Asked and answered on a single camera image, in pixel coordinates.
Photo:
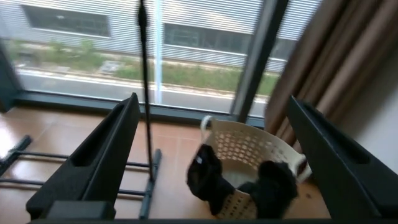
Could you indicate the brown curtain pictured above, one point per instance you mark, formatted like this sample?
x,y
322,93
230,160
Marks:
x,y
326,62

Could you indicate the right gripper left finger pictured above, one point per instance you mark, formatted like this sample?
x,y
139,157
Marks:
x,y
62,193

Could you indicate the black garment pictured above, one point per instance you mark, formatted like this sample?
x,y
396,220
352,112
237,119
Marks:
x,y
205,177

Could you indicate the white laundry basket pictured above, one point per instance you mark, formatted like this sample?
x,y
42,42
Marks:
x,y
248,140

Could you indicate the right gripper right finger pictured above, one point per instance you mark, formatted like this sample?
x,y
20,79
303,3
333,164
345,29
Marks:
x,y
357,193

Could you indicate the black clothes rack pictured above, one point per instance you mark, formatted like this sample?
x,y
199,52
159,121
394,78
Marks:
x,y
146,93

